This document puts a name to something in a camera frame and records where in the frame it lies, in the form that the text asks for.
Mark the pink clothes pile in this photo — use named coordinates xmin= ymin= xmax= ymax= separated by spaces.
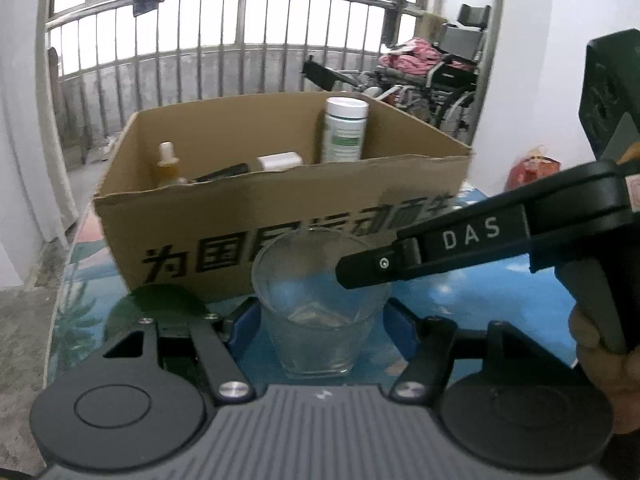
xmin=378 ymin=37 xmax=475 ymax=76

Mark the red plastic bag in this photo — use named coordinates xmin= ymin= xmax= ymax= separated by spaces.
xmin=504 ymin=145 xmax=561 ymax=192

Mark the white curtain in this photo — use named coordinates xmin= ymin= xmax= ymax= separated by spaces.
xmin=0 ymin=0 xmax=82 ymax=261

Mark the dark green round bottle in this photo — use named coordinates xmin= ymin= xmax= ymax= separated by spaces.
xmin=103 ymin=284 xmax=208 ymax=341

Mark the white supplement bottle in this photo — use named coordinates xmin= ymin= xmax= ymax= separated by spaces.
xmin=321 ymin=96 xmax=369 ymax=164

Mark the green dropper bottle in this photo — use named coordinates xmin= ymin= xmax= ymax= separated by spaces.
xmin=156 ymin=141 xmax=189 ymax=188

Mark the white small box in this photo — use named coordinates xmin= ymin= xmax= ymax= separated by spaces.
xmin=257 ymin=152 xmax=304 ymax=171

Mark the person right hand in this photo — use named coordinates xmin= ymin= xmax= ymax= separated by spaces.
xmin=568 ymin=304 xmax=640 ymax=434

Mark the clear glass cup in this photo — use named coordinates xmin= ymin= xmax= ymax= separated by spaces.
xmin=252 ymin=228 xmax=390 ymax=379

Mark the wheelchair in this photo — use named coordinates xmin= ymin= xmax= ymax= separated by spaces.
xmin=302 ymin=4 xmax=491 ymax=144

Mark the black matte cylinder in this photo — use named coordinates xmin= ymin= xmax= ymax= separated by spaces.
xmin=194 ymin=162 xmax=252 ymax=183

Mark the large cardboard box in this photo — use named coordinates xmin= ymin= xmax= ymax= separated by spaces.
xmin=94 ymin=92 xmax=472 ymax=302

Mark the metal balcony railing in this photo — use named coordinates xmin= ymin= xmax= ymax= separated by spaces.
xmin=46 ymin=0 xmax=425 ymax=166

